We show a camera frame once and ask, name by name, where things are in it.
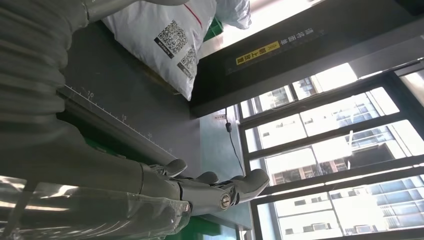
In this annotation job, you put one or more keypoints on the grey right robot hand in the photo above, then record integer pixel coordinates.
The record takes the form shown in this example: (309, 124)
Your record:
(99, 169)

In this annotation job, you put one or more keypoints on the green conveyor belt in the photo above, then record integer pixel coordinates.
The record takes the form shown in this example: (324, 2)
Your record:
(198, 232)

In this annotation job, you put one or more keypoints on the window with dark frame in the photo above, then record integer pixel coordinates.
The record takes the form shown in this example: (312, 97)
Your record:
(331, 149)

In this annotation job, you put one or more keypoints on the crumpled grey plastic package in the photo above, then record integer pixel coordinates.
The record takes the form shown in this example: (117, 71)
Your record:
(233, 11)

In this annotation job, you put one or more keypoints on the green plastic crate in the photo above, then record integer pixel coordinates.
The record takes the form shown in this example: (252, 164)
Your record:
(213, 30)

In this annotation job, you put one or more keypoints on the clear plastic film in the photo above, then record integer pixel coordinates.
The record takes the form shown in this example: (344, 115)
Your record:
(99, 215)

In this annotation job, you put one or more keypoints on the black inbound scanner machine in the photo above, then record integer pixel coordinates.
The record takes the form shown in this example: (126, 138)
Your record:
(298, 49)

